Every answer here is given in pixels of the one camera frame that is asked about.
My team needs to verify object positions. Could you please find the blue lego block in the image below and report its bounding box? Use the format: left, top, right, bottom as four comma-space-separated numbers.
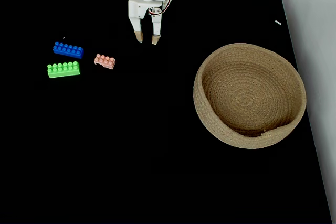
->
52, 41, 85, 59

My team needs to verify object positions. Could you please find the green lego block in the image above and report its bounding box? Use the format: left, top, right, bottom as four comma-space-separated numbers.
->
47, 61, 81, 79

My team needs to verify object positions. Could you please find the pink lego block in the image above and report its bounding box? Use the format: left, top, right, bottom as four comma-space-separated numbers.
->
93, 54, 116, 70

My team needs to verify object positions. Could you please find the woven rope basket tray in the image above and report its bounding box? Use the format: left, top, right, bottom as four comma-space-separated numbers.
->
193, 42, 307, 150

